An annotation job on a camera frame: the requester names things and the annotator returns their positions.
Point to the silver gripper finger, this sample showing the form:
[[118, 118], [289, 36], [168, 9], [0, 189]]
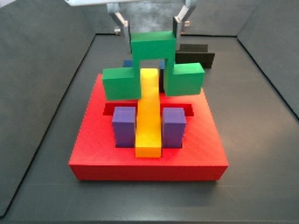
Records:
[[181, 17]]

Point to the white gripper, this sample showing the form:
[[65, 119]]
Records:
[[113, 12]]

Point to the green bridge-shaped block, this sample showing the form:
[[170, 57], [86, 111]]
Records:
[[181, 78]]

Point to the black angle fixture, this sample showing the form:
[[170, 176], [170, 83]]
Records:
[[192, 53]]

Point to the red base board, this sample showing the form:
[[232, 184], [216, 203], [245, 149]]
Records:
[[97, 160]]

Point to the yellow long bar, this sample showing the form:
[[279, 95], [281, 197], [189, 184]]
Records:
[[148, 120]]

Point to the blue post right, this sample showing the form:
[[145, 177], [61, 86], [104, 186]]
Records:
[[126, 63]]

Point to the blue post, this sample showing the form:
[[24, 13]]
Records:
[[126, 63], [161, 76]]

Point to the blue post left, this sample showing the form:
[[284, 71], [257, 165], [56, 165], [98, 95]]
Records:
[[161, 76]]

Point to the purple post right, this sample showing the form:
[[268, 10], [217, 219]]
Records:
[[124, 126]]

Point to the purple post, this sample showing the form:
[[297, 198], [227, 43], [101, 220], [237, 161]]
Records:
[[173, 126], [124, 126]]

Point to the purple post left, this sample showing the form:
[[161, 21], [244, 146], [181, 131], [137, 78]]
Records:
[[173, 126]]

